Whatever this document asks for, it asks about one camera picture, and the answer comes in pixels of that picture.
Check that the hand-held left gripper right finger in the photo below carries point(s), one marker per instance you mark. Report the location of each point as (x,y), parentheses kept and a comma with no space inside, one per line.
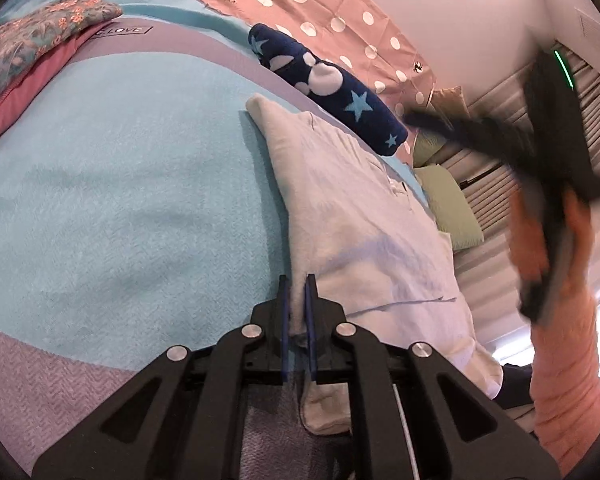
(310,320)

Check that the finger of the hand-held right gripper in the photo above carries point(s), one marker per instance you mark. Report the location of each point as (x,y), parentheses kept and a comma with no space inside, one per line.
(470,132)

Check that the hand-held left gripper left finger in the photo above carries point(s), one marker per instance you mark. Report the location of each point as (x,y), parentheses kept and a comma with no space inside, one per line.
(283,320)

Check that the white small garment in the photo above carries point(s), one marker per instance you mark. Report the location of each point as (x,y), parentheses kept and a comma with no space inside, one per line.
(360,220)

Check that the person's right forearm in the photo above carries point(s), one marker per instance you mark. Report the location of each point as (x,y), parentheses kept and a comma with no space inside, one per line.
(565,370)

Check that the person's right hand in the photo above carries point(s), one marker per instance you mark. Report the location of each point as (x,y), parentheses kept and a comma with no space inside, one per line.
(527,240)

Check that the beige pillow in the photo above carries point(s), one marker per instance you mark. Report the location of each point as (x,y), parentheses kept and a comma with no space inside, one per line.
(450,102)

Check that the small green pillow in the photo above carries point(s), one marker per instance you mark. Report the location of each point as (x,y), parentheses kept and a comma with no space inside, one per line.
(425,147)

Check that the large green pillow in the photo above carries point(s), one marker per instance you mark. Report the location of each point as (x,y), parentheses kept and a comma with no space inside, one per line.
(450,205)

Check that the navy star-print fleece cloth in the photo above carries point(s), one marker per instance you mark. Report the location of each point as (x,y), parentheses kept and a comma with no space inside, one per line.
(330,85)

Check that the turquoise and purple blanket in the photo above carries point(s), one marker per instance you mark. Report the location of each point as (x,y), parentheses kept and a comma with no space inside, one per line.
(130,200)

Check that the black and red bag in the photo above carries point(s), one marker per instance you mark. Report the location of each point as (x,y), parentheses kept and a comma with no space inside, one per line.
(515,385)

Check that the pink polka-dot sheet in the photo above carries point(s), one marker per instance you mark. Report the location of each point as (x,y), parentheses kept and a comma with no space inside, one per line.
(290,5)

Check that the floral patterned cloth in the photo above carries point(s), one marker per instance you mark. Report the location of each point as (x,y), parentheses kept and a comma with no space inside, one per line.
(35,35)

